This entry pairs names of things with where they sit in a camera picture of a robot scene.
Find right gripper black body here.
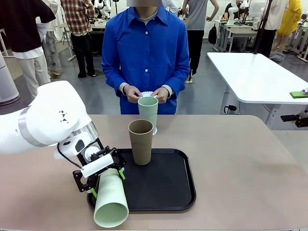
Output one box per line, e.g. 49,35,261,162
295,110,308,128

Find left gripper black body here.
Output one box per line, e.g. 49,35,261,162
76,139,114,169

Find light green plastic cup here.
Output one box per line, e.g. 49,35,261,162
137,96,159,136
93,167,130,229

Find person's right forearm blue sleeve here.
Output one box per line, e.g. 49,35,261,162
105,77,128,98

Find person's left forearm blue sleeve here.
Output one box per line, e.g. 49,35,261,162
166,79,187,97

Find person's right hand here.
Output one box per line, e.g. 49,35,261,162
124,85,143,103

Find person's left hand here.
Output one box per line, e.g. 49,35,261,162
154,87,170,104

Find green flat pad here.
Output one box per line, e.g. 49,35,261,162
290,90,308,99

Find brown plastic cup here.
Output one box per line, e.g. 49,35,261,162
128,119,154,166

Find black plastic tray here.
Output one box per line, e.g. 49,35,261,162
87,148,197,212

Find white rectangular table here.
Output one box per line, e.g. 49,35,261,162
206,51,308,126

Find grey crumpled cloth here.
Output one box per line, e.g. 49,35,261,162
269,51,284,64

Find black tripod stand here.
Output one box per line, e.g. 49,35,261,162
252,0,274,54

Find grey background table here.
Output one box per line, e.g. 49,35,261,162
220,20,258,52

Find person in yellow dress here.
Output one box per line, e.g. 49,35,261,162
274,0,303,53

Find person white shirt black trousers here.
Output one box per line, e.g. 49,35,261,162
255,0,289,52

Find person in blue shirt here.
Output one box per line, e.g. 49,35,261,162
101,0,191,115

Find person in grey patterned skirt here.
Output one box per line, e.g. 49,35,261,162
36,0,62,77

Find black hanging bag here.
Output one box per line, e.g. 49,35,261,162
208,23,218,44

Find white cylindrical air purifier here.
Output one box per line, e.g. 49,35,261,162
0,51,20,106

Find person in plaid shirt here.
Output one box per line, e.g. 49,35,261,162
60,0,97,78

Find white black background robot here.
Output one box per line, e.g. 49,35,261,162
93,0,112,18

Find person in grey t-shirt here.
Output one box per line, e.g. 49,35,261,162
185,0,217,84

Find person black top white trousers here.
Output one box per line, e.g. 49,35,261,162
0,0,57,100

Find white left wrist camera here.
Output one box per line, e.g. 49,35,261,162
81,154,114,179

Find black handle under white table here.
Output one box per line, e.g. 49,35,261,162
223,104,238,115

